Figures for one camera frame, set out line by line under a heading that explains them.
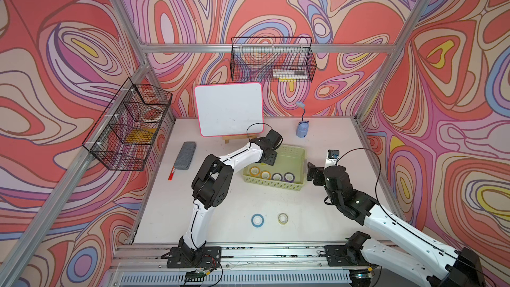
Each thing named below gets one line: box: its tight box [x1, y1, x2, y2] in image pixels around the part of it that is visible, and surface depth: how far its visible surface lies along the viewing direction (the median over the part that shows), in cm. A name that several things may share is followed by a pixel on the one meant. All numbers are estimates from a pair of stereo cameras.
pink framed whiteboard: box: [193, 82, 264, 137], surface depth 104 cm
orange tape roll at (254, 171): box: [249, 166, 261, 177], surface depth 98 cm
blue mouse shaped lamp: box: [296, 100, 310, 139], surface depth 109 cm
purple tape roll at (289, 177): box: [283, 172, 295, 183], surface depth 95 cm
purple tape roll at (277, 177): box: [271, 172, 283, 182], surface depth 96 cm
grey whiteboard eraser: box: [174, 141, 197, 171], surface depth 103 cm
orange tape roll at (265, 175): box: [260, 170, 272, 181], surface depth 97 cm
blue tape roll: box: [251, 213, 265, 228], surface depth 84 cm
